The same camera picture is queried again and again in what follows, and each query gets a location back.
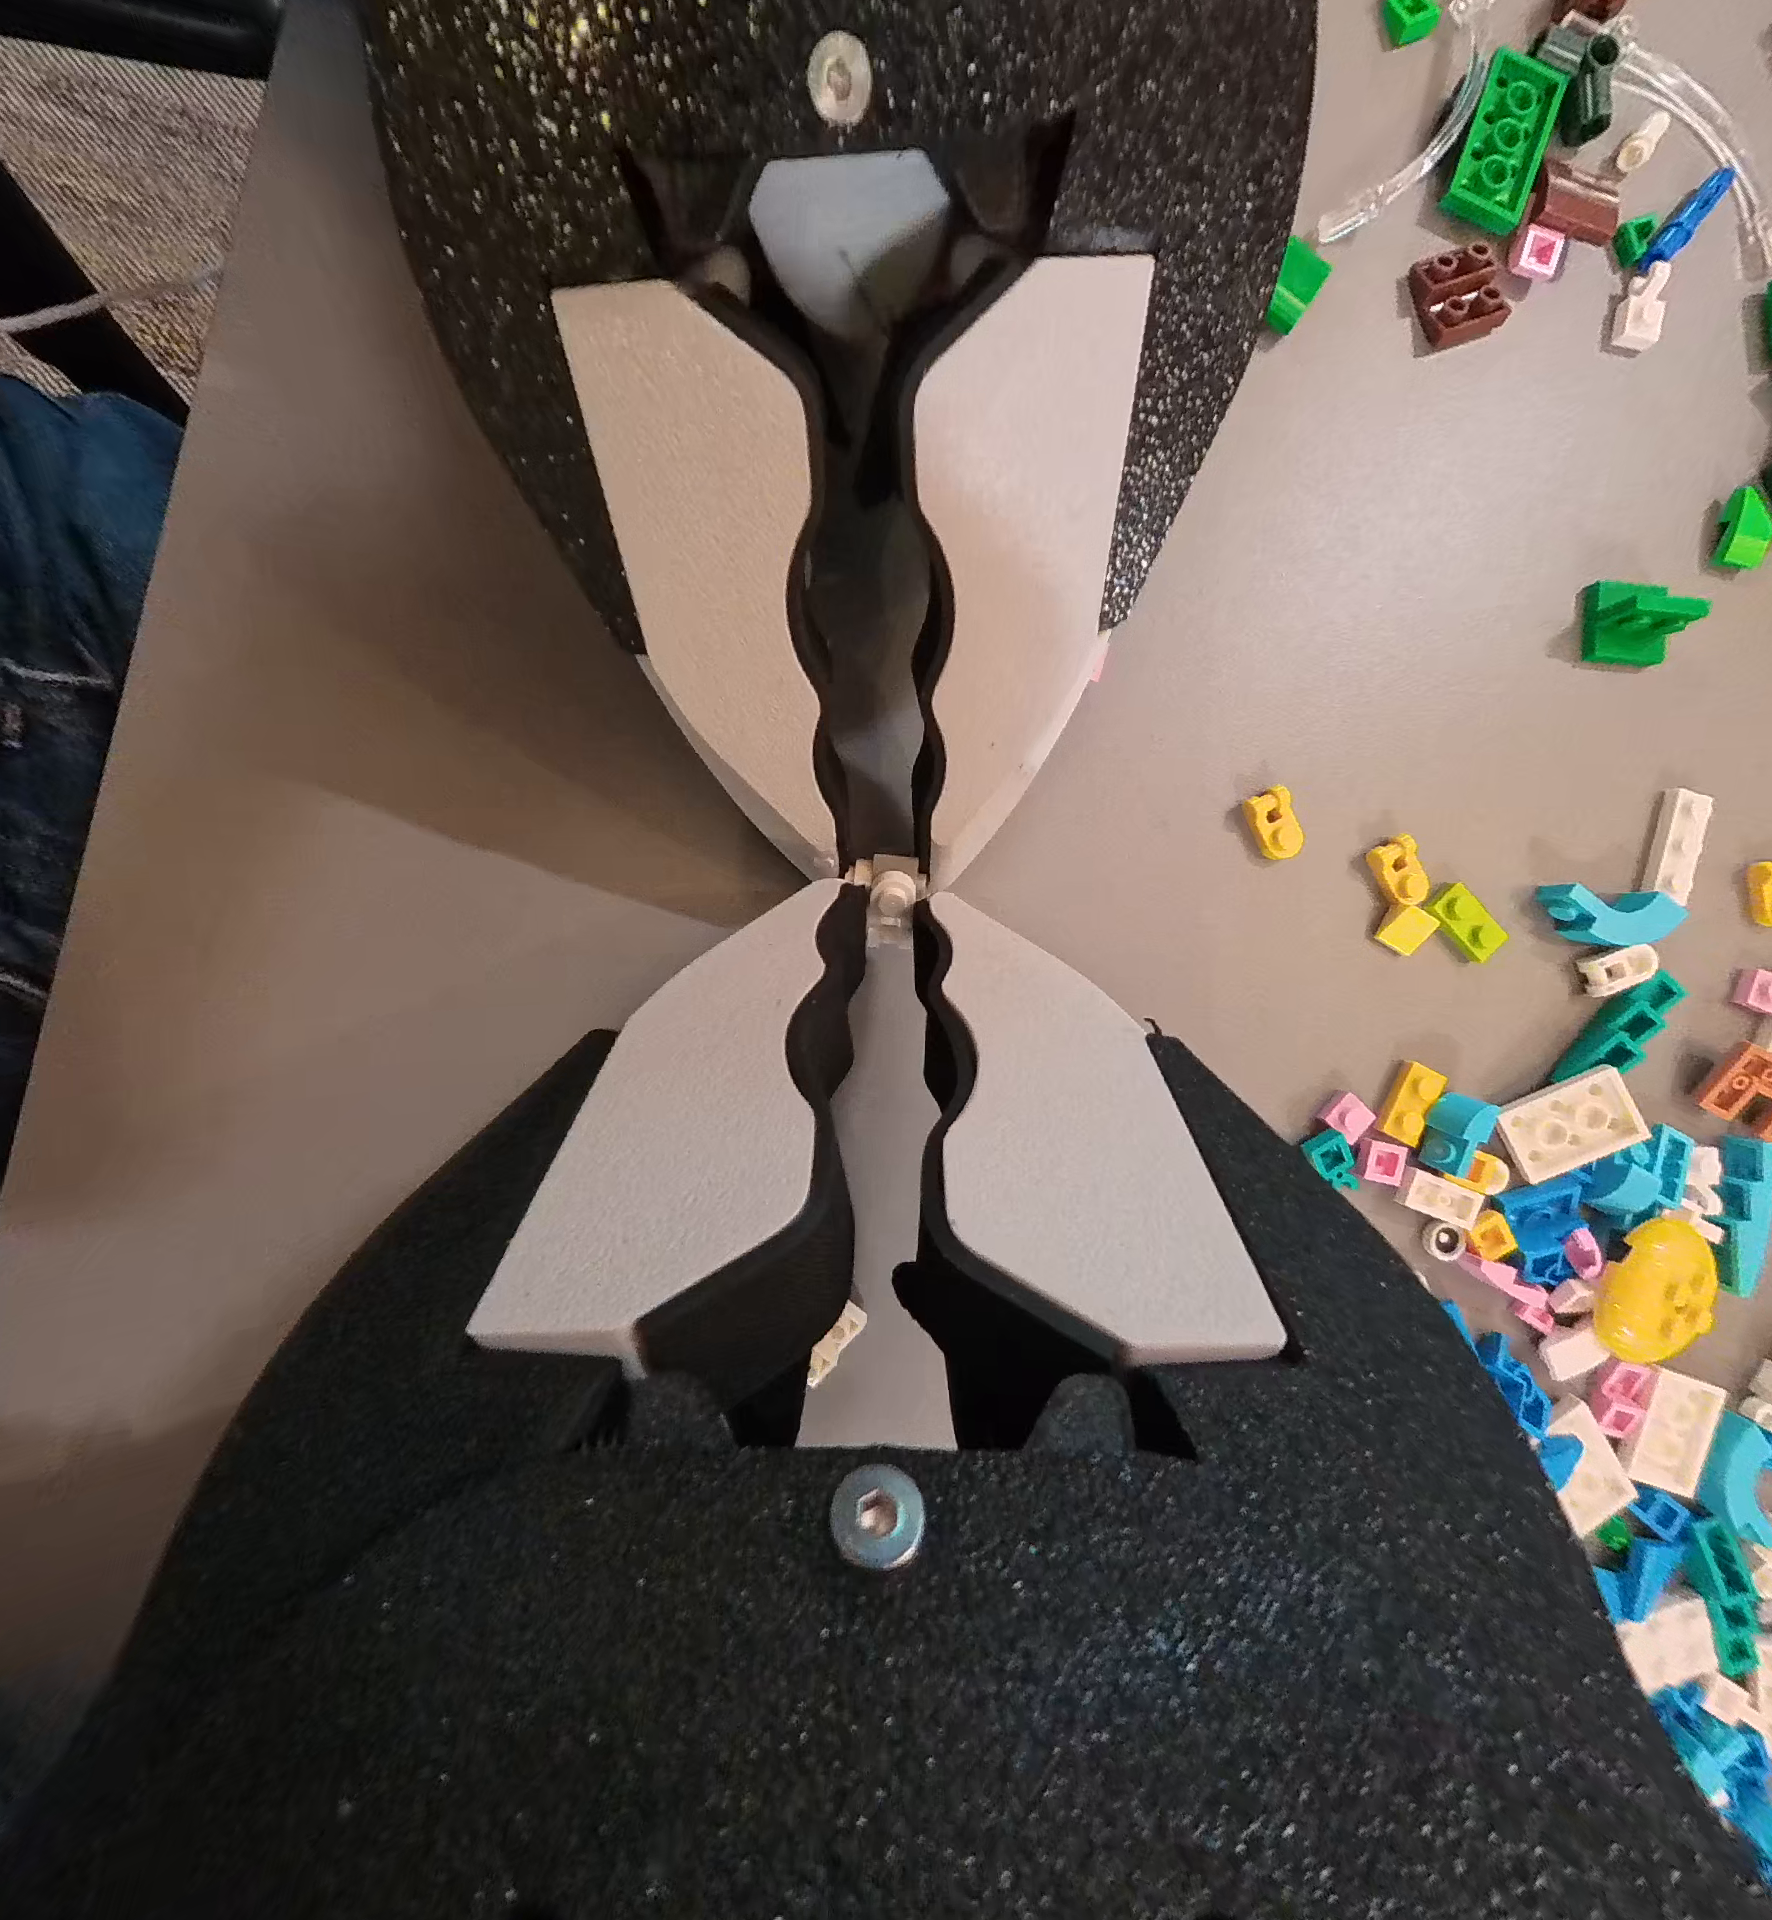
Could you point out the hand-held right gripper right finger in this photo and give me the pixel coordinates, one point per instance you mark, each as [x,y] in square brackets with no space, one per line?
[1098,1184]

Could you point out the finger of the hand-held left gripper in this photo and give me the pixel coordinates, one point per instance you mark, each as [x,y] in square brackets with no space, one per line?
[677,496]
[1036,479]

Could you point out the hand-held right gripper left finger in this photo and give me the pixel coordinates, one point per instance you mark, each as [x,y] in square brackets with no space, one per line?
[645,1184]

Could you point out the small white lego clip piece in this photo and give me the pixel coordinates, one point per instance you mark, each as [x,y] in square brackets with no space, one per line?
[891,912]

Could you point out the small white lego plate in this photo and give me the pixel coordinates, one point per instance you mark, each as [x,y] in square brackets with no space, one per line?
[837,1344]

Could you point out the bright green lego slope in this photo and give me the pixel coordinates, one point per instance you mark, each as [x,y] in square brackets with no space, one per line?
[1297,289]

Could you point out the yellow flat lego tile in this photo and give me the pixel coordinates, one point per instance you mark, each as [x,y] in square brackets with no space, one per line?
[1409,930]

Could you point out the lime green lego plate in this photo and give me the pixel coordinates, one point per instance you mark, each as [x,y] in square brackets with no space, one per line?
[1469,923]

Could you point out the brown lego brick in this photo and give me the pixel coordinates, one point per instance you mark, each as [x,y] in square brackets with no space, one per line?
[1461,299]

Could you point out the clear curved lego piece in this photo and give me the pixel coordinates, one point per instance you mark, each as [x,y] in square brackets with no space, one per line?
[1405,178]

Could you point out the pile of colourful lego bricks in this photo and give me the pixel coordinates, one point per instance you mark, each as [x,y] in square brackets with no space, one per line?
[1577,1126]

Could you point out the light blue lego arch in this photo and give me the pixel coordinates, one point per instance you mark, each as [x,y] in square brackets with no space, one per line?
[1599,916]

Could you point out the large green lego brick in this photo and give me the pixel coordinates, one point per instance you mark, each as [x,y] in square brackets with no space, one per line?
[1502,140]

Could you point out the long white lego plate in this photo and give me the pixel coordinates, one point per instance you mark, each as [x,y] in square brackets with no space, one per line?
[1678,844]

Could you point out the person's leg in jeans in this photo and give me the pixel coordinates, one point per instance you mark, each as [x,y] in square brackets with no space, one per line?
[33,722]

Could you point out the green lego bracket piece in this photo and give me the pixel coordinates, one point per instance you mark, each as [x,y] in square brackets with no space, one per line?
[1629,622]

